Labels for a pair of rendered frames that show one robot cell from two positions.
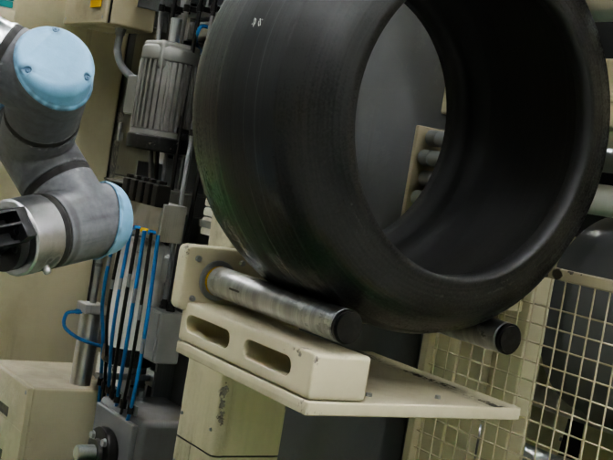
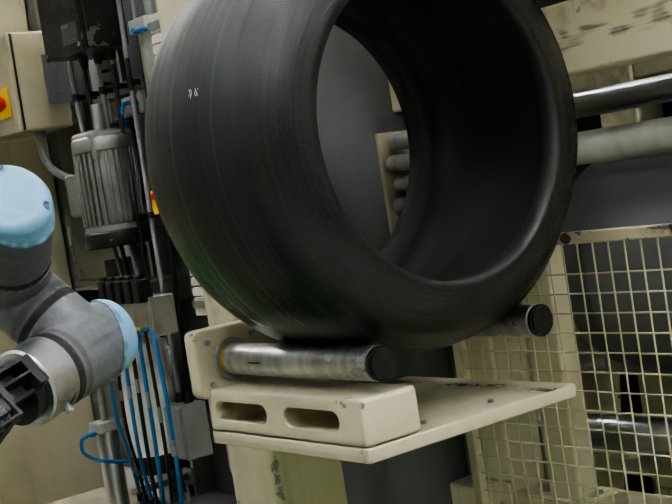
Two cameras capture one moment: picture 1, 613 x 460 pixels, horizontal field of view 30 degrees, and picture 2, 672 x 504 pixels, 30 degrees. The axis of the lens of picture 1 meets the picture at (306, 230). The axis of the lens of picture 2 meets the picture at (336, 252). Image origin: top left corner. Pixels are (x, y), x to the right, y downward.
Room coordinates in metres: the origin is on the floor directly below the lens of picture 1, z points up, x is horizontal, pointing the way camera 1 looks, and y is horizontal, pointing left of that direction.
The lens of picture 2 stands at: (-0.08, 0.04, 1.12)
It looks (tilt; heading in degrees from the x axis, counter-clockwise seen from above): 3 degrees down; 357
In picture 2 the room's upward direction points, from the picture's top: 9 degrees counter-clockwise
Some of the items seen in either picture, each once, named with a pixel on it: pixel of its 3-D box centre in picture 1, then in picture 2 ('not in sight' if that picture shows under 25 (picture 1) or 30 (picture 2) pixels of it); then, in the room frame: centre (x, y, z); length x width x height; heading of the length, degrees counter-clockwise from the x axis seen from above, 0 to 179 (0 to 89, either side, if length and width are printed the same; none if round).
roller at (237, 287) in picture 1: (276, 301); (301, 360); (1.57, 0.02, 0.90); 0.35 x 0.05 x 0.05; 34
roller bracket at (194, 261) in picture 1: (290, 287); (306, 339); (1.80, 0.01, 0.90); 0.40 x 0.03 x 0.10; 124
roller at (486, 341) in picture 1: (431, 315); (455, 321); (1.73, -0.21, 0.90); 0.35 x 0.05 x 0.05; 34
